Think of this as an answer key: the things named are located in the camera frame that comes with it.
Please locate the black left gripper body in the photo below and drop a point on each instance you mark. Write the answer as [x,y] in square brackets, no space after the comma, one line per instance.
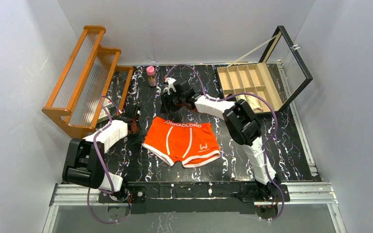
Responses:
[138,125]

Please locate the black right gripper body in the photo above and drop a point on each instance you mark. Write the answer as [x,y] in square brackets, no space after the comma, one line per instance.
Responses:
[168,102]

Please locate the orange boxer underwear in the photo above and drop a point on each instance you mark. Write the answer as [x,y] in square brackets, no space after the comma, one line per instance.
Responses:
[191,144]

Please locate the beige boxer underwear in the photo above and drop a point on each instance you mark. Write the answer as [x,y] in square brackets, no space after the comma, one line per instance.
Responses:
[254,104]

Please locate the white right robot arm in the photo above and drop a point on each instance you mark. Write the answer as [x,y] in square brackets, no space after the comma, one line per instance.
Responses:
[238,116]

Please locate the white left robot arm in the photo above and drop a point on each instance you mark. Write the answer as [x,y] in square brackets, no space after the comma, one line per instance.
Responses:
[85,165]

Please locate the rolled cream underwear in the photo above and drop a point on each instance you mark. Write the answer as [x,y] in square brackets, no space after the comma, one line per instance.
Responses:
[242,97]

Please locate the green white small box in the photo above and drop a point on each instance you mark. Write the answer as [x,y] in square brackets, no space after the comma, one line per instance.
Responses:
[108,104]

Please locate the pink capped bottle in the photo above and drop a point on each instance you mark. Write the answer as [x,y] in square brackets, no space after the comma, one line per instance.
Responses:
[151,76]

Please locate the orange wooden shelf rack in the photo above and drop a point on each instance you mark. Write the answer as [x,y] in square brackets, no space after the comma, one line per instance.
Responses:
[74,102]

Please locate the black compartment storage box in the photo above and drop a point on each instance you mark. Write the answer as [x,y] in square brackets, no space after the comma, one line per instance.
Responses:
[278,77]

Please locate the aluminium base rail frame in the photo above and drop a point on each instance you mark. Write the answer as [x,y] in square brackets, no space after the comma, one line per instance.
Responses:
[211,188]

